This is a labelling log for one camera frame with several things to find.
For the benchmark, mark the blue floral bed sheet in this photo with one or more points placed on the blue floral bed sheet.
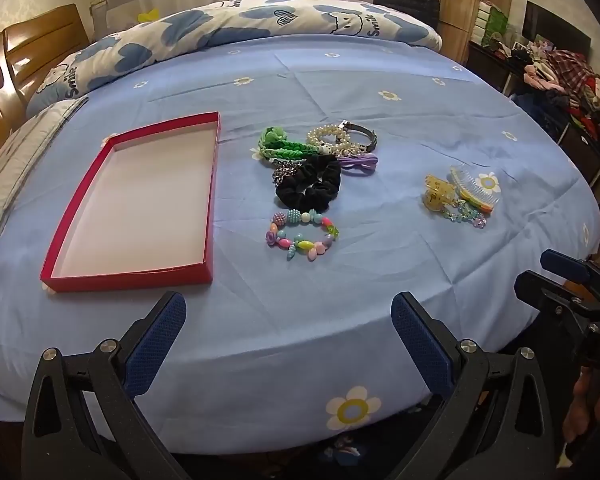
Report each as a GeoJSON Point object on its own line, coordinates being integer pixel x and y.
{"type": "Point", "coordinates": [330, 310]}

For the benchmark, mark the person's right hand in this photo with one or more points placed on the person's right hand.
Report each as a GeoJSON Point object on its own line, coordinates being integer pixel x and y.
{"type": "Point", "coordinates": [580, 410]}

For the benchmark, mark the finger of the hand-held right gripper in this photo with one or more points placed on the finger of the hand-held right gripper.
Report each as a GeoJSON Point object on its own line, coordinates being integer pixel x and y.
{"type": "Point", "coordinates": [540, 285]}
{"type": "Point", "coordinates": [562, 260]}

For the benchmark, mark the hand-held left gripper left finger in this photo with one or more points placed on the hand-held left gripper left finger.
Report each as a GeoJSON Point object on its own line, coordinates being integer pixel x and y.
{"type": "Point", "coordinates": [157, 345]}

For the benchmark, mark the black scrunchie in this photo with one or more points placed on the black scrunchie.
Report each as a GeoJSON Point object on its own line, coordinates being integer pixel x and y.
{"type": "Point", "coordinates": [325, 170]}

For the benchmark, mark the wrist watch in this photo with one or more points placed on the wrist watch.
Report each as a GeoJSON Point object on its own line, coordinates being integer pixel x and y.
{"type": "Point", "coordinates": [365, 135]}

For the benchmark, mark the red cardboard box tray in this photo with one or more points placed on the red cardboard box tray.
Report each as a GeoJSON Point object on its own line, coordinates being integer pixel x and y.
{"type": "Point", "coordinates": [140, 200]}

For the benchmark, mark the black flat screen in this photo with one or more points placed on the black flat screen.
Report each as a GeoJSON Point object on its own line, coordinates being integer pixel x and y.
{"type": "Point", "coordinates": [555, 25]}

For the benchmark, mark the pile of clothes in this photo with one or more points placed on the pile of clothes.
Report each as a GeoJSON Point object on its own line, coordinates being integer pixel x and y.
{"type": "Point", "coordinates": [580, 80]}

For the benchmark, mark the wooden headboard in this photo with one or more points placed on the wooden headboard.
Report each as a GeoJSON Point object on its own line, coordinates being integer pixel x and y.
{"type": "Point", "coordinates": [30, 50]}

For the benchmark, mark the yellow toy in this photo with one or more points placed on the yellow toy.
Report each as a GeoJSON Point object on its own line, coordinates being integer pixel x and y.
{"type": "Point", "coordinates": [148, 16]}

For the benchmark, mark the dark wooden desk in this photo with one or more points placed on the dark wooden desk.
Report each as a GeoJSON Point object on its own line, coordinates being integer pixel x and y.
{"type": "Point", "coordinates": [490, 65]}

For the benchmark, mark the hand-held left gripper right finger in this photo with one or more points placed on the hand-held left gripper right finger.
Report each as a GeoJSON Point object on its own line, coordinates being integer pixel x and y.
{"type": "Point", "coordinates": [422, 345]}

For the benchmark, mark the clear rainbow hair comb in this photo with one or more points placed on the clear rainbow hair comb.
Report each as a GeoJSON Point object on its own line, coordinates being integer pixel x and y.
{"type": "Point", "coordinates": [472, 185]}

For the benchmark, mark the wooden wardrobe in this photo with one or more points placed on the wooden wardrobe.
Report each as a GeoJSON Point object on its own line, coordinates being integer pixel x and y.
{"type": "Point", "coordinates": [460, 0]}

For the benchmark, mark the white quilt with blue hearts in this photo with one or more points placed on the white quilt with blue hearts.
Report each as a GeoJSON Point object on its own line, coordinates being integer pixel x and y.
{"type": "Point", "coordinates": [205, 25]}

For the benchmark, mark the yellow hair claw clip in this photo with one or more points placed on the yellow hair claw clip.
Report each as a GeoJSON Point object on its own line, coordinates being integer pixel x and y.
{"type": "Point", "coordinates": [437, 195]}

